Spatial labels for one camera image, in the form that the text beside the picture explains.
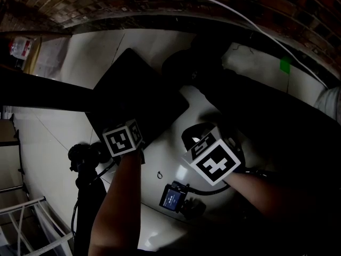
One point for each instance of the person's right black shoe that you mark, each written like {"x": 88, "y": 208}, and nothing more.
{"x": 186, "y": 65}

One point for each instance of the brown folding board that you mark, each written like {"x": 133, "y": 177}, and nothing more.
{"x": 8, "y": 132}

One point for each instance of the small black screen device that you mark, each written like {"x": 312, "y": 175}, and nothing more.
{"x": 171, "y": 199}

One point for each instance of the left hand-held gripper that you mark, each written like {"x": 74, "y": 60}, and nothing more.
{"x": 121, "y": 140}

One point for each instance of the green tape piece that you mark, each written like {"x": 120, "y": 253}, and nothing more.
{"x": 285, "y": 65}

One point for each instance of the white metal rack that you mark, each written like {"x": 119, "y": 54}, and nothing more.
{"x": 21, "y": 206}

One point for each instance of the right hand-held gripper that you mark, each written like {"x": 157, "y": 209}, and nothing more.
{"x": 215, "y": 164}

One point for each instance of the person's right forearm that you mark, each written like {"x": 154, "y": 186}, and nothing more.
{"x": 266, "y": 193}

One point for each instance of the wrapped water bottle pack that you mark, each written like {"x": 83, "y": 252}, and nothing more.
{"x": 21, "y": 48}

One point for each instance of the person's left forearm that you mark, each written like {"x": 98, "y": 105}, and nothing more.
{"x": 117, "y": 201}

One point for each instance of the person's left black shoe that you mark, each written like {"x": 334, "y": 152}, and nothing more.
{"x": 82, "y": 153}

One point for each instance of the person's black shoe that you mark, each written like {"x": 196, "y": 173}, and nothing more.
{"x": 82, "y": 153}
{"x": 186, "y": 65}

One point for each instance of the black table base and pole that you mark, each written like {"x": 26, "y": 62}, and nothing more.
{"x": 40, "y": 89}

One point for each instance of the grey fabric item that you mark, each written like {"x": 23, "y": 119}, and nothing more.
{"x": 330, "y": 100}

